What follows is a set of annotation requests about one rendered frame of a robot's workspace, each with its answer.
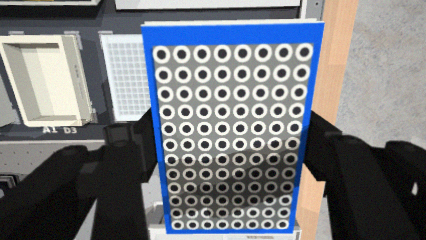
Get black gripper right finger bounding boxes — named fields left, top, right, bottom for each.
left=303, top=110, right=426, bottom=240

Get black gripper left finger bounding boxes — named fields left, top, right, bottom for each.
left=0, top=107, right=158, bottom=240

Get grey base plate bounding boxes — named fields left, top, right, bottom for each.
left=0, top=0, right=326, bottom=240

